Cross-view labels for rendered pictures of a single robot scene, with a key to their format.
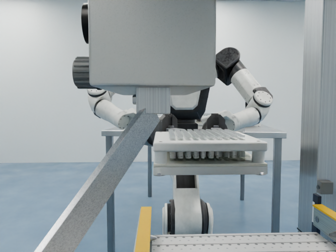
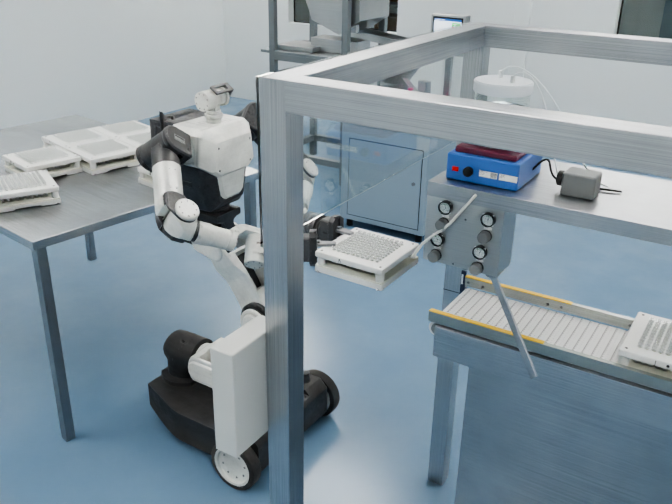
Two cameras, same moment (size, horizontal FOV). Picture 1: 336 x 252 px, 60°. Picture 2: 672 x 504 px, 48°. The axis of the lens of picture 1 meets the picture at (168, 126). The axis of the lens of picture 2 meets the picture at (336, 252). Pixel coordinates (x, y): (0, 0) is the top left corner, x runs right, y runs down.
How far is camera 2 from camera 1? 2.04 m
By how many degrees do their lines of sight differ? 58
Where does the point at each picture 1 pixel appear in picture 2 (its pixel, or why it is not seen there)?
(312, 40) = not seen: hidden behind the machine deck
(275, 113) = (14, 48)
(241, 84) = not seen: hidden behind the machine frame
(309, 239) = (473, 293)
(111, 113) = (223, 237)
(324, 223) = (473, 283)
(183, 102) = (233, 188)
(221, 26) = not seen: outside the picture
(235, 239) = (458, 306)
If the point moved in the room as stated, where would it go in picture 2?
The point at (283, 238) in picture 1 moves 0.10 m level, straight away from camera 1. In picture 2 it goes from (467, 297) to (445, 284)
